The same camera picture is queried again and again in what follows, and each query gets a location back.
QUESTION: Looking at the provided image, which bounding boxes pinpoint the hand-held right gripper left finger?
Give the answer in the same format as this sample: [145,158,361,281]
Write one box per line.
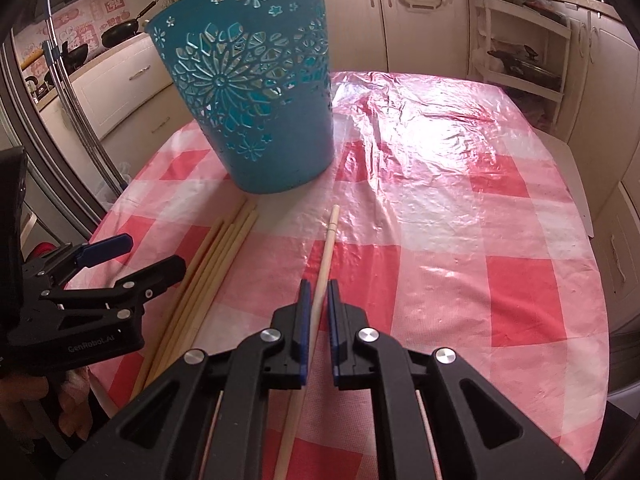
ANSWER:
[55,279,316,480]

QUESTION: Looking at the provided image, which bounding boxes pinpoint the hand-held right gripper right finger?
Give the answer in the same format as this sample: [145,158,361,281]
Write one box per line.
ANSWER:
[326,281,586,480]

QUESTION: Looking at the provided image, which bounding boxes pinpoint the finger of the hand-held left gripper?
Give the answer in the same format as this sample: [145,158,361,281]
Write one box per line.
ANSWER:
[30,234,134,281]
[47,254,187,318]

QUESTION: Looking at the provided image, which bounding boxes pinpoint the bundle of bamboo chopsticks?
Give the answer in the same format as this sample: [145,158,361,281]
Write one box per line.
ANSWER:
[131,197,259,401]

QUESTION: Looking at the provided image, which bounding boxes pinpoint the single bamboo chopstick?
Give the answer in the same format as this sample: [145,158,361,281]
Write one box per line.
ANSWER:
[272,204,342,480]

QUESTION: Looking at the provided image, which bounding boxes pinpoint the teal perforated plastic basket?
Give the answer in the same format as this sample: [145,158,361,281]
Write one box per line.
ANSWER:
[146,0,335,195]

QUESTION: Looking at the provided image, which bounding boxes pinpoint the person's left hand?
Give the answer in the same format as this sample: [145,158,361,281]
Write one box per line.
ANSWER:
[0,367,93,433]

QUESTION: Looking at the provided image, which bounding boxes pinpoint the silver mop pole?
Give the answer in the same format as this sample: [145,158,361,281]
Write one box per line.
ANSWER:
[40,0,128,196]

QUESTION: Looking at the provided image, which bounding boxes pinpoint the pink checked plastic tablecloth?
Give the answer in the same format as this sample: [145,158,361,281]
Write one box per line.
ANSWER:
[65,70,608,480]

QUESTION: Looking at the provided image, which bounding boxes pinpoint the cream stove counter cabinet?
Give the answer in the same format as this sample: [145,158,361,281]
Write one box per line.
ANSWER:
[40,35,173,161]

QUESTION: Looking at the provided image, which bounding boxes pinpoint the small black pan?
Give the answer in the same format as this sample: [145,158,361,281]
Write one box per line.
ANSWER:
[55,42,91,73]

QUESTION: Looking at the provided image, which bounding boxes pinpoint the black frying pan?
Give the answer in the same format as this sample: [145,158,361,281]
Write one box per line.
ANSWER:
[101,0,160,51]

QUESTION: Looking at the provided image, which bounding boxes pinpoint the cream sink counter cabinets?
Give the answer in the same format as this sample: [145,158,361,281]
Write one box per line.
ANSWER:
[320,0,481,81]

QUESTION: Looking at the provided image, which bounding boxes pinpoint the black lidded pot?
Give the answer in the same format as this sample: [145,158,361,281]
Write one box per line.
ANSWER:
[487,46,562,92]

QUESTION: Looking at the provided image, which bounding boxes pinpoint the cream drawer cabinets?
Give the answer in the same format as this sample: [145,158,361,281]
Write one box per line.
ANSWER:
[562,0,640,321]

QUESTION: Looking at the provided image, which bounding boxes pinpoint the white trolley rack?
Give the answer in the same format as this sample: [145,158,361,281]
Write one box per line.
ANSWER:
[472,0,573,131]

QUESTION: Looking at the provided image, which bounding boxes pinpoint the grey sliding door frame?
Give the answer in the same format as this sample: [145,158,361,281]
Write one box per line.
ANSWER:
[0,35,106,231]

